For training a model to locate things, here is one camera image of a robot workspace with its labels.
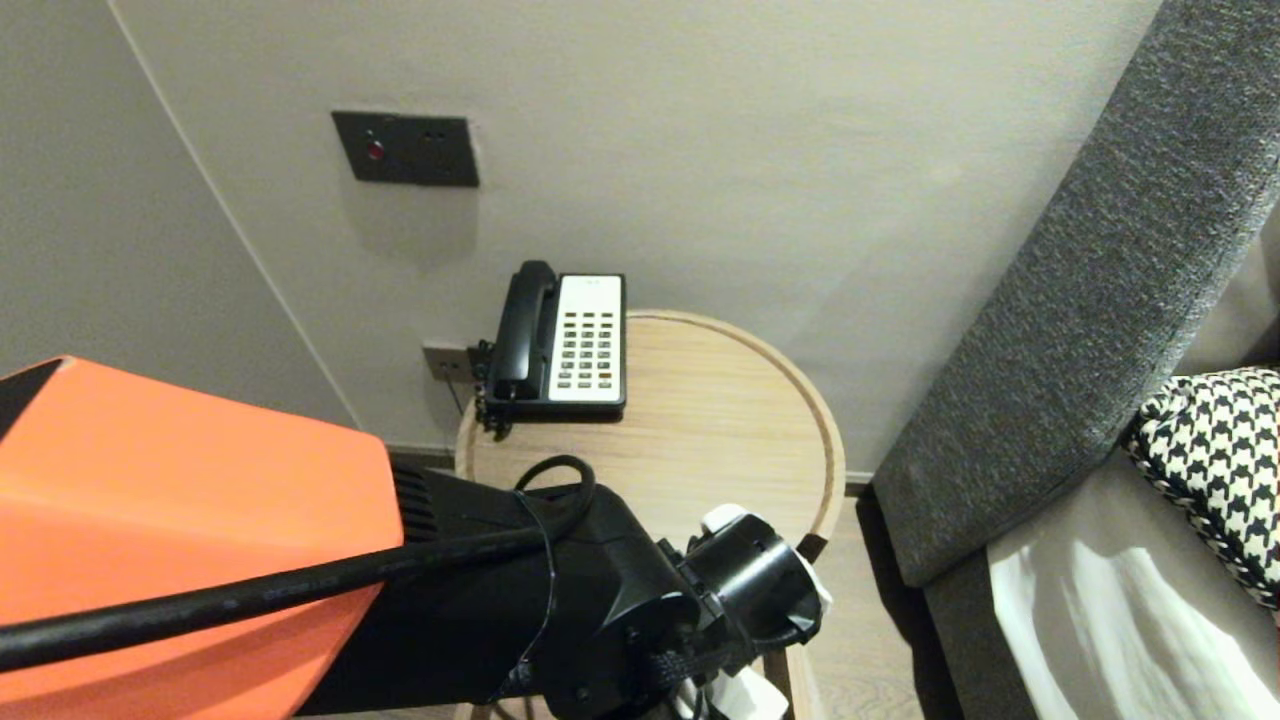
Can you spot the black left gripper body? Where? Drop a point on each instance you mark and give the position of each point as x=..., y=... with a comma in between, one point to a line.
x=750, y=580

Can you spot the curved wooden nightstand drawer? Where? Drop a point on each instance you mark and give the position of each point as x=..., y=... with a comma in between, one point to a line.
x=795, y=690

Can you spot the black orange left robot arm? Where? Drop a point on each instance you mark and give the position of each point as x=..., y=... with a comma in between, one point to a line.
x=200, y=520

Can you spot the round wooden nightstand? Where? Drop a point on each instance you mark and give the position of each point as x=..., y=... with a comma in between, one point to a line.
x=700, y=440

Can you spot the grey fabric bed base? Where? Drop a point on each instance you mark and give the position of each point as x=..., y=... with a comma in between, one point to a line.
x=965, y=650

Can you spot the white black telephone base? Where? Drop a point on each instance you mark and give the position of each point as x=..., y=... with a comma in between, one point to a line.
x=590, y=340

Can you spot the black telephone handset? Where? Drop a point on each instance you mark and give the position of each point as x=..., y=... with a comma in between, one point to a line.
x=525, y=320

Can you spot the white bed sheet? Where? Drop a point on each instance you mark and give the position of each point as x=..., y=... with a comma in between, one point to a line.
x=1120, y=620

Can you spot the grey fabric headboard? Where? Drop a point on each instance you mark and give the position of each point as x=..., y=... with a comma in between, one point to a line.
x=1100, y=250

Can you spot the black white houndstooth pillow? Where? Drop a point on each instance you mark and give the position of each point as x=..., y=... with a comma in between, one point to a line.
x=1220, y=450

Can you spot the grey wall socket plate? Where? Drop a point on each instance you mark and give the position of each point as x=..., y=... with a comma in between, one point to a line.
x=440, y=362

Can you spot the dark wall switch panel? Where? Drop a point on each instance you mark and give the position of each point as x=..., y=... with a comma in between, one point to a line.
x=410, y=148

